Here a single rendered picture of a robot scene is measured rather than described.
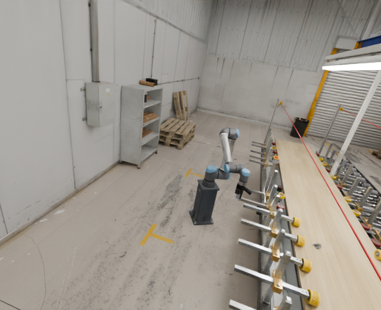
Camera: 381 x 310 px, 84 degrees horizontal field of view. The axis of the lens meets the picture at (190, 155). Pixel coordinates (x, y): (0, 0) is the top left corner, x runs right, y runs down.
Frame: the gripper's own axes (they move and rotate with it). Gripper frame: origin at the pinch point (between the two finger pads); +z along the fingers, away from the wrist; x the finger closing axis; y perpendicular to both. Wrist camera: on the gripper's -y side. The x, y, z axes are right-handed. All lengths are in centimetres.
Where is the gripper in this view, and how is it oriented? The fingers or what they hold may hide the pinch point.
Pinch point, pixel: (239, 200)
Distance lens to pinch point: 248.3
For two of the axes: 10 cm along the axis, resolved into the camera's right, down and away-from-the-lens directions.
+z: -1.5, 9.0, 4.1
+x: -3.0, 3.5, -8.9
